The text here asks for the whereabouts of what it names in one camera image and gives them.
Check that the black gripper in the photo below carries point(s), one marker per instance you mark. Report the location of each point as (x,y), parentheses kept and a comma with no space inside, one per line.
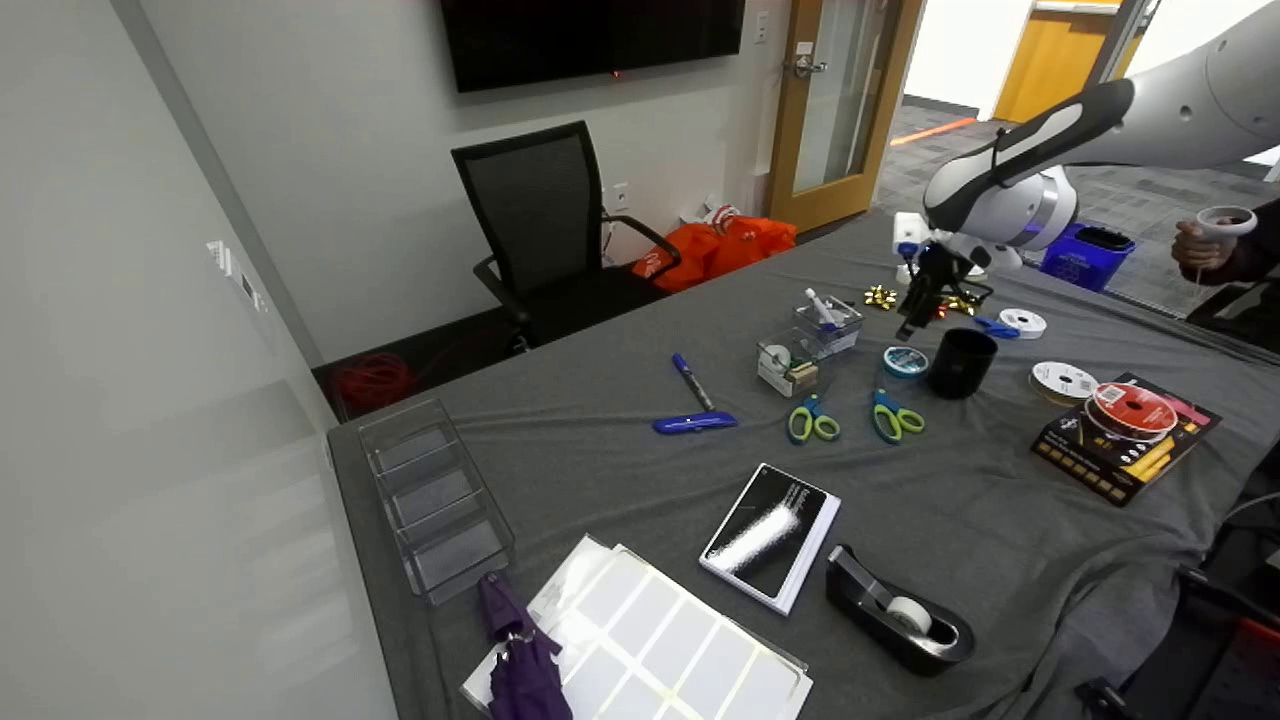
(948,270)

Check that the gray marker with blue cap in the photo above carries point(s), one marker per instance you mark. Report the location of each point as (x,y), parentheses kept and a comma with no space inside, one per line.
(824,341)

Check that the dark sleeved forearm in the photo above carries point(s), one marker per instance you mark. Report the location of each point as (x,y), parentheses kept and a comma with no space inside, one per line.
(1256,255)

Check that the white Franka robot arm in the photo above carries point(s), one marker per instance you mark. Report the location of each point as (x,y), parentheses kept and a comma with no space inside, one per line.
(1202,107)

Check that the black cup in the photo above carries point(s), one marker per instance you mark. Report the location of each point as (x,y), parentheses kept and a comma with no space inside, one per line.
(960,364)

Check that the clear plastic bowl with items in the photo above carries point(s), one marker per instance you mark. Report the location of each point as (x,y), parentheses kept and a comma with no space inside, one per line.
(791,373)

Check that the person hand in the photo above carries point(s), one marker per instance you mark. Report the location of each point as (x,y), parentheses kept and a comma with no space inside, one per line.
(1202,248)

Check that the gold gift bow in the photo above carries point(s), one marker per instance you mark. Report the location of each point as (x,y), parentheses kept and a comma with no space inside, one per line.
(960,311)
(876,296)

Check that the round teal tin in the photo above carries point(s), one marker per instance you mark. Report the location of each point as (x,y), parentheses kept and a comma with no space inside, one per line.
(907,362)

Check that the white marker with black cap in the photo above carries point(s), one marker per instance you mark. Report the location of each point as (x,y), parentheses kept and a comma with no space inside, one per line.
(824,301)

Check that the green and blue scissors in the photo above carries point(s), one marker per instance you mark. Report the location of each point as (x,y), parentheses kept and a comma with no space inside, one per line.
(814,427)
(899,422)

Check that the small wooden block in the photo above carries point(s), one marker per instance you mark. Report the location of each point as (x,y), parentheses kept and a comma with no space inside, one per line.
(804,376)

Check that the white tape roll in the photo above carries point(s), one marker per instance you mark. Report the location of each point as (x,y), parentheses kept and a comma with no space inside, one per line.
(776,362)

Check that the white spool with gold ribbon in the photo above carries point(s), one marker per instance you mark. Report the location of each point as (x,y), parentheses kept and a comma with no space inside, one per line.
(1064,380)

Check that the blue plastic bin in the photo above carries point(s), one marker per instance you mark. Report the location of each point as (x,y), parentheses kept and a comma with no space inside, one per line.
(1091,256)

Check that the orange bag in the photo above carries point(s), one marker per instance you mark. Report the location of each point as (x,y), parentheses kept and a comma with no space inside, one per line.
(722,248)

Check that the wooden framed glass door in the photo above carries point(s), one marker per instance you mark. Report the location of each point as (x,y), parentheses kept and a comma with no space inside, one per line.
(854,95)

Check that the orange ribbon spool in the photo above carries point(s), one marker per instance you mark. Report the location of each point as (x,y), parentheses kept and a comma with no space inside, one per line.
(1131,409)

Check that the silver pen with blue cap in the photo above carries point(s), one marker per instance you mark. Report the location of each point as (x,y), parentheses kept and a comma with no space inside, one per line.
(693,380)

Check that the black product box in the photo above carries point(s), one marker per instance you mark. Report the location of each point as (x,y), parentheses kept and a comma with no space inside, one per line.
(1122,465)

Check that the black and white flat box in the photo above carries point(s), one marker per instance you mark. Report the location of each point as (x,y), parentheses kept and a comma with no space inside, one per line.
(769,539)

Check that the orange wooden door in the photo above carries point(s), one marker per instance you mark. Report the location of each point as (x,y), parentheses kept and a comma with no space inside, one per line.
(1054,65)

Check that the gray table cloth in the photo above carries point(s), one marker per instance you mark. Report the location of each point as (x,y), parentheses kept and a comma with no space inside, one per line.
(600,465)

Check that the black mesh office chair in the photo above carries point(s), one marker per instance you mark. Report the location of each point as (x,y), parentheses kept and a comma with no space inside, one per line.
(540,214)

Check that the white label sheet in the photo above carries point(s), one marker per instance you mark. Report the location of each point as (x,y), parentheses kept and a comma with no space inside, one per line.
(666,642)

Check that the clear plastic organizer tray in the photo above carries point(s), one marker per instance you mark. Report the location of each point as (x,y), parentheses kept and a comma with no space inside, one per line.
(440,504)

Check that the purple cloth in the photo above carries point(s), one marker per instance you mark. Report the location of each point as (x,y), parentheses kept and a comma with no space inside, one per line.
(520,663)

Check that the red object on floor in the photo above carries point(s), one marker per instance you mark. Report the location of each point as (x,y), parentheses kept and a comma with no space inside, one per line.
(379,386)

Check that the black wall television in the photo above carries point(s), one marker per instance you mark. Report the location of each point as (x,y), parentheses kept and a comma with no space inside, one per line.
(584,39)

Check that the white wall thermostat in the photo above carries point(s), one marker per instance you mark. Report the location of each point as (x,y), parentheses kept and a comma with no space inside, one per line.
(222,256)

